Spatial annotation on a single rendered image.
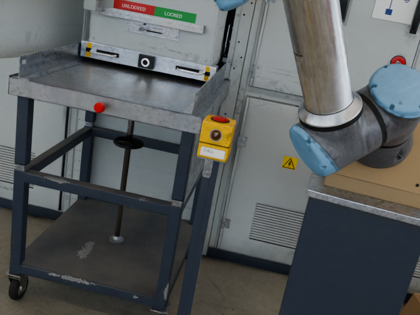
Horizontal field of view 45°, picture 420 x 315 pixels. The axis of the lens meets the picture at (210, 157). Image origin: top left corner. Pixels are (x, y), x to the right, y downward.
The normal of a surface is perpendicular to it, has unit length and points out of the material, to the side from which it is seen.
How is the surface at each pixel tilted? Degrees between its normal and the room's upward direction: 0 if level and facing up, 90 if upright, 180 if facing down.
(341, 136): 107
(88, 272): 0
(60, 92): 90
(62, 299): 0
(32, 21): 90
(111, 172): 90
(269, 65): 90
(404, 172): 47
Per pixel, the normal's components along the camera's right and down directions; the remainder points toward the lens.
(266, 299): 0.17, -0.93
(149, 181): -0.16, 0.30
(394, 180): -0.07, -0.43
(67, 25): 0.87, 0.30
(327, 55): 0.15, 0.60
